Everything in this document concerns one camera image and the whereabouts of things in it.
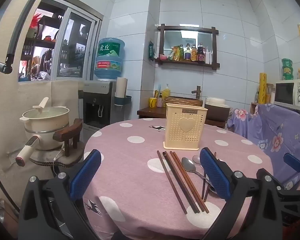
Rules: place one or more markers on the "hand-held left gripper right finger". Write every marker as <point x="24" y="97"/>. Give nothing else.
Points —
<point x="215" y="175"/>

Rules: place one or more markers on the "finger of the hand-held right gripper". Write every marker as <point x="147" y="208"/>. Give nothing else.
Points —
<point x="295" y="192"/>
<point x="293" y="160"/>

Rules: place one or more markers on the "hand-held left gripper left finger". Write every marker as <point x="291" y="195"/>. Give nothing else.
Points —
<point x="86" y="172"/>

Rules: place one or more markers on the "metal spoon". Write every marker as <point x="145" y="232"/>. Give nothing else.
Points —
<point x="188" y="165"/>
<point x="196" y="159"/>

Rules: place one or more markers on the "reddish brown chopstick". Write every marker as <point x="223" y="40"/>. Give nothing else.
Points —
<point x="201" y="200"/>
<point x="197" y="200"/>

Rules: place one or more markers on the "cream plastic utensil holder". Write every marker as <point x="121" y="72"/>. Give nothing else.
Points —
<point x="175" y="135"/>

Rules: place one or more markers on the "grey chair cushion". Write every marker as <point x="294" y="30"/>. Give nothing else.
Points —
<point x="65" y="160"/>

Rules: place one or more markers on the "purple floral cloth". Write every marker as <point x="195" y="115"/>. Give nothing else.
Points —
<point x="277" y="130"/>

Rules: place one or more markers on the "dark wooden chair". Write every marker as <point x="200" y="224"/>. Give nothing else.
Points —
<point x="73" y="127"/>

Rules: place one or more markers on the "brown and white rice cooker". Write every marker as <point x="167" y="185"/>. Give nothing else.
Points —
<point x="217" y="112"/>

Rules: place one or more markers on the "cream pot with lid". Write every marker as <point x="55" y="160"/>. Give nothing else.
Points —
<point x="47" y="122"/>

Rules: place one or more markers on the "wooden side shelf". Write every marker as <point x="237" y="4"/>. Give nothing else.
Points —
<point x="253" y="108"/>

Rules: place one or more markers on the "white microwave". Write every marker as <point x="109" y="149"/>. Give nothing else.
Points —
<point x="285" y="92"/>

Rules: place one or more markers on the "yellow wrapping roll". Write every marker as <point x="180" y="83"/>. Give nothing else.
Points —
<point x="262" y="87"/>

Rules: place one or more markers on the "woven wash basin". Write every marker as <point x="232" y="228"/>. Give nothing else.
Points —
<point x="187" y="100"/>

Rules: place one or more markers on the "grey water dispenser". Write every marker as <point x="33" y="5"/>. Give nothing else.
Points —
<point x="97" y="90"/>

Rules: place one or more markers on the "bronze faucet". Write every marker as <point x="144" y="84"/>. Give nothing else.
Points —
<point x="197" y="92"/>

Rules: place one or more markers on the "dark wooden counter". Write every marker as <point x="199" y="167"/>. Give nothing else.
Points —
<point x="150" y="112"/>

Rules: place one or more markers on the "pink pump bottle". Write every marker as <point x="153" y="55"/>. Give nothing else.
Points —
<point x="160" y="102"/>

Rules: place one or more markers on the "stack of green cups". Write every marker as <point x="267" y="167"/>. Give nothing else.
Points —
<point x="287" y="68"/>

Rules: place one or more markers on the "white paper towel roll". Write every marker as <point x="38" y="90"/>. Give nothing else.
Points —
<point x="121" y="87"/>

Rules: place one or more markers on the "yellow cup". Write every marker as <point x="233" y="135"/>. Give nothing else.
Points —
<point x="153" y="103"/>

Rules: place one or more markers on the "yellow soap pump bottle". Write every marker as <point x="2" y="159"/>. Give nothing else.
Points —
<point x="166" y="92"/>

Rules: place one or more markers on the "white squeeze bottle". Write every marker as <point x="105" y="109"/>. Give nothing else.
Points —
<point x="207" y="56"/>

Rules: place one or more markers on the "blue water bottle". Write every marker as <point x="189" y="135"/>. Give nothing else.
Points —
<point x="110" y="55"/>

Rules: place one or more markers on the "dark soy sauce bottle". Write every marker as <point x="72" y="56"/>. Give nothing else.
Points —
<point x="201" y="53"/>

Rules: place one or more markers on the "orange label bottle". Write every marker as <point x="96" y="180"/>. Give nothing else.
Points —
<point x="193" y="54"/>

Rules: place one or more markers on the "yellow oil bottle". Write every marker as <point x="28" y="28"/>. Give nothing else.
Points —
<point x="181" y="53"/>

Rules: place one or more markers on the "yellow packet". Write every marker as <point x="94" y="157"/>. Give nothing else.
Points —
<point x="175" y="53"/>

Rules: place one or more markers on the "pink bowl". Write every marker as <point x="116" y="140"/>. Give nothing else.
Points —
<point x="163" y="57"/>

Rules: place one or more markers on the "sliding window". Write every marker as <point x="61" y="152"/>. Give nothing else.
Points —
<point x="75" y="42"/>

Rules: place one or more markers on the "green hanging packet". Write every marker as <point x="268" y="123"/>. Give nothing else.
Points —
<point x="151" y="51"/>

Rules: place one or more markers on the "wooden framed mirror shelf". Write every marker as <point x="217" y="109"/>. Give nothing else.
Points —
<point x="175" y="37"/>

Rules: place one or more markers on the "red paper flower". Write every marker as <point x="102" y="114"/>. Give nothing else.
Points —
<point x="35" y="21"/>

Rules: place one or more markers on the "blue wall holder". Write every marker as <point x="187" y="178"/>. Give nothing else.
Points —
<point x="125" y="100"/>

